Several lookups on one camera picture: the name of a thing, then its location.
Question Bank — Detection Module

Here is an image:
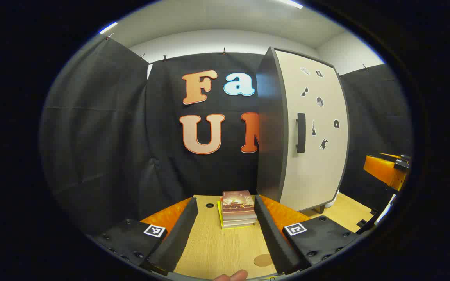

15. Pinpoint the round cork coaster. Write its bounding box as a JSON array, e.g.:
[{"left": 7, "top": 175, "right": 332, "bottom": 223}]
[{"left": 253, "top": 254, "right": 274, "bottom": 267}]

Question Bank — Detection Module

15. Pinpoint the beige book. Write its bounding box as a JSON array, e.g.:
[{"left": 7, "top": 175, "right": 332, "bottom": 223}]
[{"left": 221, "top": 215, "right": 257, "bottom": 224}]

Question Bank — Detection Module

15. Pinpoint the grey cabinet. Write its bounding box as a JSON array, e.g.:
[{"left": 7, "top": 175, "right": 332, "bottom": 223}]
[{"left": 255, "top": 46, "right": 350, "bottom": 215}]

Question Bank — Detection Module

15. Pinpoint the black door handle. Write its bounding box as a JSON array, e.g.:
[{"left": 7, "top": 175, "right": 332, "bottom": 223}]
[{"left": 295, "top": 112, "right": 307, "bottom": 153}]

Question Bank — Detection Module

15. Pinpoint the black backdrop cloth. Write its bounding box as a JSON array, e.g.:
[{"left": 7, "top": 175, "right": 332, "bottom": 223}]
[{"left": 39, "top": 35, "right": 413, "bottom": 235}]

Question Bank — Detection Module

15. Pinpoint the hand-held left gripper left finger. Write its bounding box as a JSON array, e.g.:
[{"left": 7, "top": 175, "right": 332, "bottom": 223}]
[{"left": 92, "top": 197, "right": 199, "bottom": 276}]

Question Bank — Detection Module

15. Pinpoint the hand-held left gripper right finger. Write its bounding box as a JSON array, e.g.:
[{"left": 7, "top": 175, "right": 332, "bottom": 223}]
[{"left": 253, "top": 194, "right": 360, "bottom": 276}]

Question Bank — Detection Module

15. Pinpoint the white plastic object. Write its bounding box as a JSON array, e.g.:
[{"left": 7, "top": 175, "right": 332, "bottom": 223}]
[{"left": 325, "top": 190, "right": 341, "bottom": 208}]

